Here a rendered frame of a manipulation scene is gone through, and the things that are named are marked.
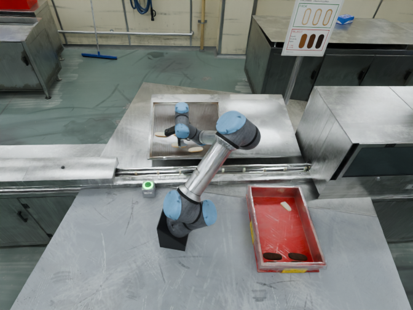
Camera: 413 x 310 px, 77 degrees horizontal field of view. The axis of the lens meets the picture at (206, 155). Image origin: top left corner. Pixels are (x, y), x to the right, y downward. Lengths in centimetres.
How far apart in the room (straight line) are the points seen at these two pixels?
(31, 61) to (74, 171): 239
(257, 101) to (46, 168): 154
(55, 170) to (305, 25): 191
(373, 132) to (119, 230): 144
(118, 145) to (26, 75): 233
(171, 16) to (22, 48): 238
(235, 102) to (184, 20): 316
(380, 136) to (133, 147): 150
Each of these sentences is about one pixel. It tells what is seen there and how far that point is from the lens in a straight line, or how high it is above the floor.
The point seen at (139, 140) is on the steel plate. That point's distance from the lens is 196.
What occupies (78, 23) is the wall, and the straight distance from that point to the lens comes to 536.
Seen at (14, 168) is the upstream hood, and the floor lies 92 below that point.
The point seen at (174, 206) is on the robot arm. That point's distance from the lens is 109.
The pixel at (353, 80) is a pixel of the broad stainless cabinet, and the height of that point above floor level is 56.
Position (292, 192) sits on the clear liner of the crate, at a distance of 167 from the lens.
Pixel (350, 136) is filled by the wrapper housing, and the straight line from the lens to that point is 149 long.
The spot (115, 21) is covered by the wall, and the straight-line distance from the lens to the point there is 518.
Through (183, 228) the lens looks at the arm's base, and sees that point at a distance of 129.
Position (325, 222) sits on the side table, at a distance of 170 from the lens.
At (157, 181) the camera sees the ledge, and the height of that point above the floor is 86.
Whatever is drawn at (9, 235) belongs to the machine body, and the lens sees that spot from 247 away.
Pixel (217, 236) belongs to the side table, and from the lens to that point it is 148.
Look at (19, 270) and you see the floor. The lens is 263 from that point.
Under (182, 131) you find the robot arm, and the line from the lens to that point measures 135.
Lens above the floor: 214
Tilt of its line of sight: 46 degrees down
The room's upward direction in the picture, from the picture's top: 4 degrees clockwise
